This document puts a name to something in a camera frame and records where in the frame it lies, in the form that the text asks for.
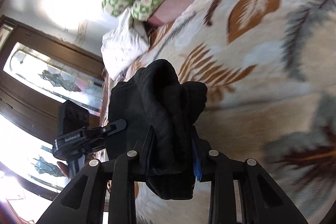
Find person left hand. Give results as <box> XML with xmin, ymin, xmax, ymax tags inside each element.
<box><xmin>57</xmin><ymin>161</ymin><xmax>70</xmax><ymax>178</ymax></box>

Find brown wooden glass door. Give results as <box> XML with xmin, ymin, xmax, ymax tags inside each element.
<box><xmin>1</xmin><ymin>16</ymin><xmax>103</xmax><ymax>201</ymax></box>

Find black pants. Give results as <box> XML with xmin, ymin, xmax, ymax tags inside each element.
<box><xmin>105</xmin><ymin>59</ymin><xmax>207</xmax><ymax>200</ymax></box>

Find leaf pattern plush blanket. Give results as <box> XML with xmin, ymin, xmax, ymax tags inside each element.
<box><xmin>106</xmin><ymin>0</ymin><xmax>335</xmax><ymax>223</ymax></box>

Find white patterned pillow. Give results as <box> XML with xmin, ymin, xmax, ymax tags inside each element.
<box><xmin>101</xmin><ymin>9</ymin><xmax>150</xmax><ymax>80</ymax></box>

